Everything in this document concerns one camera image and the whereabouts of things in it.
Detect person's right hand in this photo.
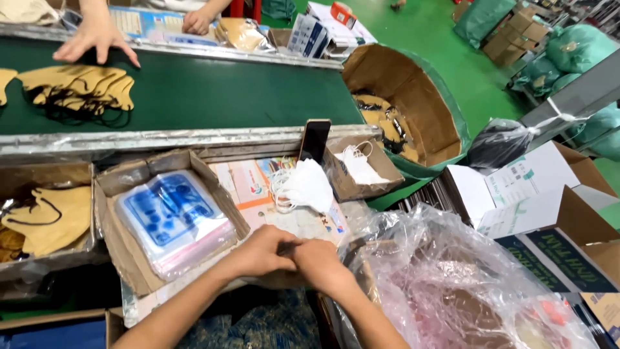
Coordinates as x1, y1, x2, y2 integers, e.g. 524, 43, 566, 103
290, 238, 358, 297

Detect person's left hand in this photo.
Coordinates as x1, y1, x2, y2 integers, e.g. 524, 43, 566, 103
222, 224, 304, 283

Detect pile of white face masks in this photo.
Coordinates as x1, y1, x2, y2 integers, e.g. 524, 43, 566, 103
269, 158, 335, 214

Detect person's blue patterned clothing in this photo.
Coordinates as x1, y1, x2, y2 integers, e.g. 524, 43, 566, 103
174, 288, 323, 349

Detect small cardboard box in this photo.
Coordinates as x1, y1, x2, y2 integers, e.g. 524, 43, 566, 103
322, 135, 406, 203

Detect black smartphone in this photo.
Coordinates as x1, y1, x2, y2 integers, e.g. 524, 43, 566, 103
298, 119, 332, 164

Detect white masks in box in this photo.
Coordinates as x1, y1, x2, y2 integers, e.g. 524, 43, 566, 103
335, 141, 391, 186

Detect stack of blue printed bags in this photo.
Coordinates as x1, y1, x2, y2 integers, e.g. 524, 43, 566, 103
114, 170, 236, 282

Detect tan masks in bin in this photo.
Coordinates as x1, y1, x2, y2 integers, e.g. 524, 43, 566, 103
353, 89, 420, 163

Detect cardboard tray of plastic bags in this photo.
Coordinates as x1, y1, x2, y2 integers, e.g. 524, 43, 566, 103
93, 149, 252, 297

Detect large clear plastic bag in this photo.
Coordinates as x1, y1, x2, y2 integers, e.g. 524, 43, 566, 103
336, 204, 601, 349

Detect green conveyor belt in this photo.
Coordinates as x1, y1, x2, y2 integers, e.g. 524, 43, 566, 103
0, 22, 383, 156

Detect large cardboard bin green liner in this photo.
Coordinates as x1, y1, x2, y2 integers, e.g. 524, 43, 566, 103
341, 44, 471, 181

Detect white and blue boxes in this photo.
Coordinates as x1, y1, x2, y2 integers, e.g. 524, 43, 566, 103
287, 1, 378, 60

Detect clear bag of tan masks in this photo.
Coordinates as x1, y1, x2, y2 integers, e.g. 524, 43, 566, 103
214, 17, 277, 53

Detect stack of flat white cartons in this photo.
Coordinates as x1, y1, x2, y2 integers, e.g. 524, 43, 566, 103
390, 141, 620, 239

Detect black plastic bag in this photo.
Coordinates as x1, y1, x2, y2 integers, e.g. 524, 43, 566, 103
466, 118, 536, 170

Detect small orange box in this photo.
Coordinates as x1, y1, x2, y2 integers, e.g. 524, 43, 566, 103
330, 1, 357, 30

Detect heap of tan masks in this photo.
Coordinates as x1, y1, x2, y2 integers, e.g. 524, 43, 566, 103
0, 185, 93, 263

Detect cardboard tray of tan masks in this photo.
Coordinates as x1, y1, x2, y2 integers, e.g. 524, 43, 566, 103
0, 161, 100, 284

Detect blue box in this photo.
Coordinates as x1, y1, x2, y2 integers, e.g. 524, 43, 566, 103
0, 308, 126, 349

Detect pile of tan face masks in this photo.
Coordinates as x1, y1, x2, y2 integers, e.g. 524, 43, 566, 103
17, 64, 135, 128

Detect blue printed sheet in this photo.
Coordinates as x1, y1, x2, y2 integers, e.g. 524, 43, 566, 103
108, 6, 221, 48

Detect dark green printed cartons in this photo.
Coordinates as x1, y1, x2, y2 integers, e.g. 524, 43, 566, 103
494, 185, 620, 294

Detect folded green sack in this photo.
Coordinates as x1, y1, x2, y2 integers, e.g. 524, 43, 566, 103
453, 0, 518, 49

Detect pile of brown cardboard boxes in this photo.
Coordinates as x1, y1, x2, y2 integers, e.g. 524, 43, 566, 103
482, 5, 550, 68

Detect grey metal beam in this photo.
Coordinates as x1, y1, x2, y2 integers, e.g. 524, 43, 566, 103
518, 48, 620, 146

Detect single tan face mask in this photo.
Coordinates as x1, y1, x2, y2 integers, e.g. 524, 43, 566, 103
0, 68, 18, 107

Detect heap of green sacks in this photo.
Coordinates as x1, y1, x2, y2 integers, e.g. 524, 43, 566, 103
511, 23, 620, 163

